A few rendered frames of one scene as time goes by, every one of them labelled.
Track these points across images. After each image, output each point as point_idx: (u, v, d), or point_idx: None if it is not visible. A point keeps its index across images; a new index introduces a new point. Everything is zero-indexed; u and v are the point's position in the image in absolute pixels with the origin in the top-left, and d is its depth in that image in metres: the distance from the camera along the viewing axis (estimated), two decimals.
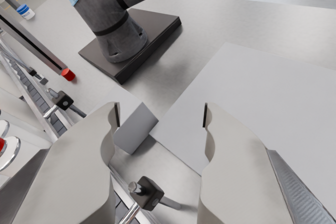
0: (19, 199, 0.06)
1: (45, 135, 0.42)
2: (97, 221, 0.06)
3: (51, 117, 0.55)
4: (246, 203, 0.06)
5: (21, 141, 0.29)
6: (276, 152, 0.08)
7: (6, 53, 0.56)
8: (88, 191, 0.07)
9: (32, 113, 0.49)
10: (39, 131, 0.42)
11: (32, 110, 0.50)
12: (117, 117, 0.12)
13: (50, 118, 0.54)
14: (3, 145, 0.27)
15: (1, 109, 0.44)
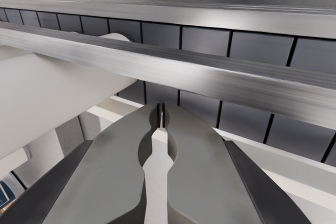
0: (61, 185, 0.07)
1: None
2: (126, 223, 0.06)
3: None
4: (212, 197, 0.06)
5: None
6: (232, 142, 0.09)
7: None
8: (122, 190, 0.07)
9: None
10: None
11: None
12: (158, 118, 0.12)
13: None
14: None
15: None
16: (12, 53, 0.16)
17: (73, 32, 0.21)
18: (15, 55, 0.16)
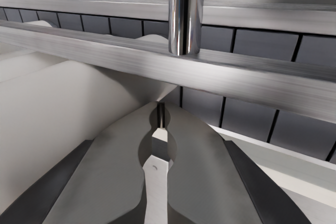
0: (61, 185, 0.07)
1: (23, 53, 0.17)
2: (126, 223, 0.06)
3: (50, 22, 0.23)
4: (212, 197, 0.06)
5: None
6: (232, 142, 0.09)
7: None
8: (122, 190, 0.07)
9: (8, 46, 0.19)
10: (1, 56, 0.16)
11: None
12: (158, 118, 0.12)
13: (50, 23, 0.23)
14: None
15: None
16: (49, 59, 0.13)
17: (107, 34, 0.19)
18: (53, 62, 0.13)
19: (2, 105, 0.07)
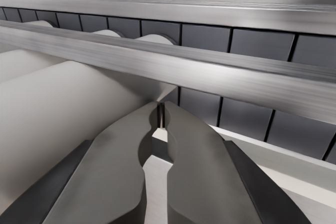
0: (61, 185, 0.07)
1: None
2: (126, 223, 0.06)
3: (54, 25, 0.23)
4: (212, 197, 0.06)
5: None
6: (232, 142, 0.09)
7: None
8: (122, 190, 0.07)
9: None
10: None
11: (5, 46, 0.18)
12: (158, 118, 0.12)
13: (55, 27, 0.22)
14: None
15: None
16: (49, 56, 0.13)
17: (108, 30, 0.18)
18: (53, 59, 0.13)
19: (4, 108, 0.07)
